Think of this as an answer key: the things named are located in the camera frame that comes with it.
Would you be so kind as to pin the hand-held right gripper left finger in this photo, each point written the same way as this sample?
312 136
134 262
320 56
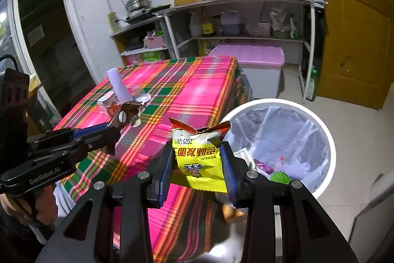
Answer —
163 176

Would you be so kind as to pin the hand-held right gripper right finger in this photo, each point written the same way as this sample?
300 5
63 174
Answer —
229 176

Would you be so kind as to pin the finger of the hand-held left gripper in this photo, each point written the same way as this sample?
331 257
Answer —
89 130
110 136

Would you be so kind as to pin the cream leaf-print bag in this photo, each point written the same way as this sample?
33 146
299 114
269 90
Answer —
243 155

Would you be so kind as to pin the brown coffee packet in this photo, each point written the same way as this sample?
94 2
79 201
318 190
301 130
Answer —
129 113

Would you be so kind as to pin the pink carton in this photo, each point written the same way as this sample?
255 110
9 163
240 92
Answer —
109 104

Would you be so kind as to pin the purple snack packet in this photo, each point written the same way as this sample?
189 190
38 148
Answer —
263 166

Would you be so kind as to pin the yellow snack packet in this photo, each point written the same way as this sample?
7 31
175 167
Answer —
197 155

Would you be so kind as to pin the green packet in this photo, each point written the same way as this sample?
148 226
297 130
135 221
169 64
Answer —
280 177

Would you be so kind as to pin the purple foam net sleeve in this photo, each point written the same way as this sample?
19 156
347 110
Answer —
118 85

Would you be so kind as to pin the clear plastic cup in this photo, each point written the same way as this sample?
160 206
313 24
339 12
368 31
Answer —
142 95

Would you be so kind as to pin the translucent bin liner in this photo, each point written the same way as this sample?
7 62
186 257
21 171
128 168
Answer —
277 127

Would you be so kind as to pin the white trash bin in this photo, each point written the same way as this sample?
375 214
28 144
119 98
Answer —
277 102

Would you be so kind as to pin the person's left hand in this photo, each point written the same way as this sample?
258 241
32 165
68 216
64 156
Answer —
12 207

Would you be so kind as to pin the pink package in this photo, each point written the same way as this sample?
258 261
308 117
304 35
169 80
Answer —
132 60

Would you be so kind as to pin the pink plaid tablecloth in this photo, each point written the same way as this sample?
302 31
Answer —
184 87

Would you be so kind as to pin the green box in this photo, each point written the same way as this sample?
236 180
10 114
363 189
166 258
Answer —
154 56

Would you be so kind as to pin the yellowed power strip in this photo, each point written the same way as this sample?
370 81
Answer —
111 22

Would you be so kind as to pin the small wooden shelf unit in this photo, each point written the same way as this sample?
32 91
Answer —
135 25

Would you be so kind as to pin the pink-lid storage box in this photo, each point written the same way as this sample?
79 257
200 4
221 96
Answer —
249 59

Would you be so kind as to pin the green glass bottle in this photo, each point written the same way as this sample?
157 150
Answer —
311 87

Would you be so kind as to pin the yellow cooking oil bottle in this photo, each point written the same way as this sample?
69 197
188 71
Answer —
205 49

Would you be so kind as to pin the black induction cooker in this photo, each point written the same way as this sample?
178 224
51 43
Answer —
147 12

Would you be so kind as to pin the steel steamer pot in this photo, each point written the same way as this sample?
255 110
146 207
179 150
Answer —
138 4

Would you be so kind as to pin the white plastic bottle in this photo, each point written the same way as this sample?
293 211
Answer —
195 25

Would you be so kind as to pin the brown oil bottle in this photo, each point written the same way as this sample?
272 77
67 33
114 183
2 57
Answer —
208 25

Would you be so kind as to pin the small lidded bucket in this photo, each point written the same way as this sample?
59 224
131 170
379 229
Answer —
263 29

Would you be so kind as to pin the dark liquid jug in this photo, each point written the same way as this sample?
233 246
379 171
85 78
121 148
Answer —
231 24

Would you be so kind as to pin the crumpled plastic bags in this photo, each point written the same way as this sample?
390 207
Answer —
281 22

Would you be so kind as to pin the long white shelf unit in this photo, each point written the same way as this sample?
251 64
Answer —
240 1

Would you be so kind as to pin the yellow wooden door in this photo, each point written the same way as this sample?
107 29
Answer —
357 35

